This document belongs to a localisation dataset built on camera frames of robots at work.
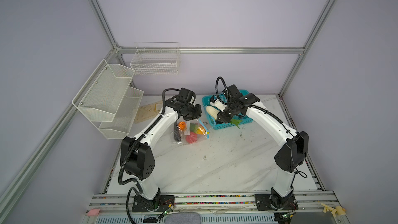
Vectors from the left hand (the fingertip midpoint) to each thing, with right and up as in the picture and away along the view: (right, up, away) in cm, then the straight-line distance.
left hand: (200, 115), depth 84 cm
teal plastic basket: (+21, -4, +1) cm, 22 cm away
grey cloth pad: (-8, -45, -16) cm, 49 cm away
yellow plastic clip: (+64, -44, -13) cm, 79 cm away
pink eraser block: (-50, -45, -13) cm, 68 cm away
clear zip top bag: (-7, -10, +7) cm, 14 cm away
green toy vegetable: (-3, -8, +4) cm, 9 cm away
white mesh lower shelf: (-47, -2, +9) cm, 48 cm away
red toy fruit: (-5, -14, +5) cm, 15 cm away
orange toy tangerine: (-12, -7, +14) cm, 20 cm away
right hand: (+10, +1, 0) cm, 10 cm away
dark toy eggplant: (-15, -11, +10) cm, 21 cm away
